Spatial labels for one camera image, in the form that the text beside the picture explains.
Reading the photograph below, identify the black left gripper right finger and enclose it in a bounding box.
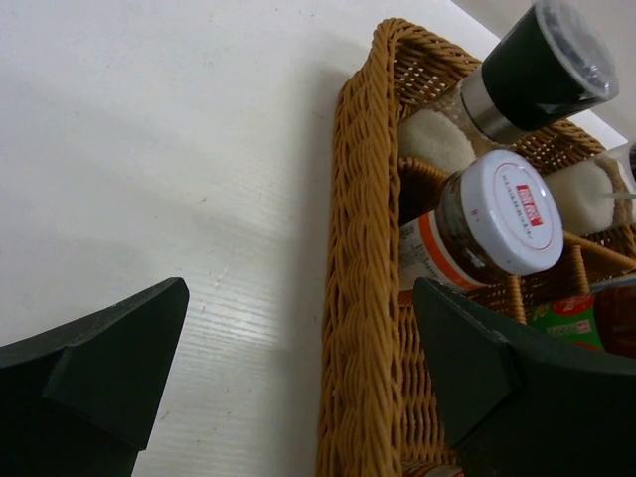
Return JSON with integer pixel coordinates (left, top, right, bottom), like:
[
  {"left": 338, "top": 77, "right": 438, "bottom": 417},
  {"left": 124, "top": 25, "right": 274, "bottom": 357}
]
[{"left": 413, "top": 279, "right": 635, "bottom": 476}]

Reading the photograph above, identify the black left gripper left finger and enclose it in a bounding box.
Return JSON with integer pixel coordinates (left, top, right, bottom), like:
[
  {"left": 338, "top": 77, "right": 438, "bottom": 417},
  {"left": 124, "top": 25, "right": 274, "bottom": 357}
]
[{"left": 1, "top": 277, "right": 189, "bottom": 476}]

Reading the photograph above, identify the red ketchup bottle yellow cap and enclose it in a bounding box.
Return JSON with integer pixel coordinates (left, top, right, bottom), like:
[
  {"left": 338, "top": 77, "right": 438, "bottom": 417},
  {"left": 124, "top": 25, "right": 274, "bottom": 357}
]
[{"left": 527, "top": 285, "right": 635, "bottom": 359}]

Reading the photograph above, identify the orange-label spice jar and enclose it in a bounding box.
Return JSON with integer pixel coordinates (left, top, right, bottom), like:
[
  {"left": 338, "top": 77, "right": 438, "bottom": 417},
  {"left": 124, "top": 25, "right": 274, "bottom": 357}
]
[{"left": 398, "top": 150, "right": 564, "bottom": 293}]

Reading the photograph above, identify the black-cap glass salt bottle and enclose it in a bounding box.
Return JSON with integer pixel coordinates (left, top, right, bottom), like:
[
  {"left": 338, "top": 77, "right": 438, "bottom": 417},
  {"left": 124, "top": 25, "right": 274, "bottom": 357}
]
[{"left": 545, "top": 141, "right": 635, "bottom": 236}]

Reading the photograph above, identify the clear-cap salt grinder bottle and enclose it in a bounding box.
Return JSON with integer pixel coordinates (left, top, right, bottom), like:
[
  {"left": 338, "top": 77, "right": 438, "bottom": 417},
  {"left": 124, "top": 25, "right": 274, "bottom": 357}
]
[{"left": 397, "top": 1, "right": 619, "bottom": 174}]

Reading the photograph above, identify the white-lid brown spice jar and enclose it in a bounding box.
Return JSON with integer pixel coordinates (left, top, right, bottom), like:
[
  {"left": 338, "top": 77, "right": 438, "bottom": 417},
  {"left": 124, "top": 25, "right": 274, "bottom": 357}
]
[{"left": 401, "top": 461, "right": 464, "bottom": 477}]

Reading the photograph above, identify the brown wicker divided basket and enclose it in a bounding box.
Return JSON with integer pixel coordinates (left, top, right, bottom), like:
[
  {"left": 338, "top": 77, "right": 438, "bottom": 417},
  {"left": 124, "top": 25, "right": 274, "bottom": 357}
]
[{"left": 317, "top": 19, "right": 635, "bottom": 476}]

